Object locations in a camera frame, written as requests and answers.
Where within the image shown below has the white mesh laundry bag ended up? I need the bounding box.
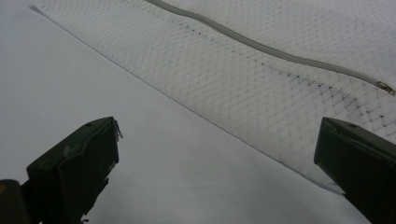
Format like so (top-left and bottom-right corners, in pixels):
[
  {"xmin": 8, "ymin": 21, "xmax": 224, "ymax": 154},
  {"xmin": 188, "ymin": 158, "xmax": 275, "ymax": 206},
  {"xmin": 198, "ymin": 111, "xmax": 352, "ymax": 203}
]
[{"xmin": 29, "ymin": 0, "xmax": 396, "ymax": 195}]

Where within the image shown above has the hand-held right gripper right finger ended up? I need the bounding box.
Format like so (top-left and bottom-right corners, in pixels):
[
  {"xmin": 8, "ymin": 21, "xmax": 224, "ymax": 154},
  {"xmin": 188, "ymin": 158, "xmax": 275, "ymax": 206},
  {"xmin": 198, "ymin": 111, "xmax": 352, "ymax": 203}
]
[{"xmin": 313, "ymin": 117, "xmax": 396, "ymax": 224}]

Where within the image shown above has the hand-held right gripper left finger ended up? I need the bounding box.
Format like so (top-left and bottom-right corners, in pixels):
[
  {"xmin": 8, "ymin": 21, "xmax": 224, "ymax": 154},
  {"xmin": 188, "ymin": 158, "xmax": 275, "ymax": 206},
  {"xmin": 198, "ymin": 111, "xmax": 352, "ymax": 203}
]
[{"xmin": 21, "ymin": 116, "xmax": 124, "ymax": 224}]

